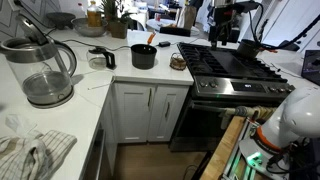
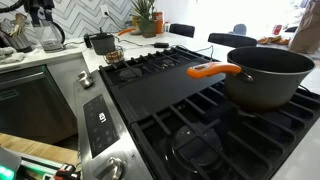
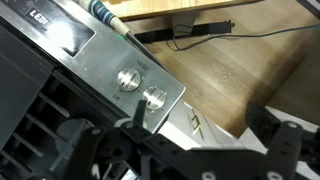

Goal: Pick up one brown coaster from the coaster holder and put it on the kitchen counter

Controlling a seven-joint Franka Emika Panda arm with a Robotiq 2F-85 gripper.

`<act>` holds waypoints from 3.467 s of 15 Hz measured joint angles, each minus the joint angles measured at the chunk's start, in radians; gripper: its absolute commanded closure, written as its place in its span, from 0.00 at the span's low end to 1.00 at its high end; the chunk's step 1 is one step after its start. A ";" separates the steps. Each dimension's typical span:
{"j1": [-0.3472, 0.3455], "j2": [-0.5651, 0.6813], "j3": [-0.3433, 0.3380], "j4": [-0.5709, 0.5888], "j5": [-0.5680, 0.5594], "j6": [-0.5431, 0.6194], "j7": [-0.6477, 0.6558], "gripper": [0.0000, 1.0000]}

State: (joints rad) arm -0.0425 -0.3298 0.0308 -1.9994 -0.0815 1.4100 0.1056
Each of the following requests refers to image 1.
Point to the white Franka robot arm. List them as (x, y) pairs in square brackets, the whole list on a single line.
[(300, 113)]

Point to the metal mixing bowl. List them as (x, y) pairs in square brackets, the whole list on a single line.
[(88, 28)]

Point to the white plastic jug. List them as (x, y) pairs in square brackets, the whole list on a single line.
[(79, 10)]

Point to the dark round bowl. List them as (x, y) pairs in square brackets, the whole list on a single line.
[(60, 19)]

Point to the potted green plant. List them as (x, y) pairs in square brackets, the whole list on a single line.
[(118, 28)]

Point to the checked dish towel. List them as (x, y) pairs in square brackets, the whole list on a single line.
[(30, 156)]

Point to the stainless dishwasher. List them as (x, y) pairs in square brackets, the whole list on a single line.
[(95, 156)]

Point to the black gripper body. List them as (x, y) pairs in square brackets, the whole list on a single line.
[(224, 20)]

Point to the round white table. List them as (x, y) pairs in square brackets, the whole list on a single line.
[(166, 24)]

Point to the crumpled clear plastic wrap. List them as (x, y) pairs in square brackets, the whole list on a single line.
[(18, 125)]

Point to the red can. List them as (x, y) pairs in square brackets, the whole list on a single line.
[(157, 16)]

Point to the cooking oil bottle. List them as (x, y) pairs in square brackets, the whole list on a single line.
[(94, 15)]

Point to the brown paper bag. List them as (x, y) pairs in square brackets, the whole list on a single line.
[(186, 15)]

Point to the wooden table top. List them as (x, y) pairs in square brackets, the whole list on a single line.
[(223, 150)]

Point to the black power adapter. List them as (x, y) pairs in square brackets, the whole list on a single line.
[(164, 43)]

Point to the glass electric kettle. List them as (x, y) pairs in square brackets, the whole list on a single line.
[(43, 76)]

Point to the white cabinet door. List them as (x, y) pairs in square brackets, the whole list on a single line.
[(166, 113), (133, 113)]

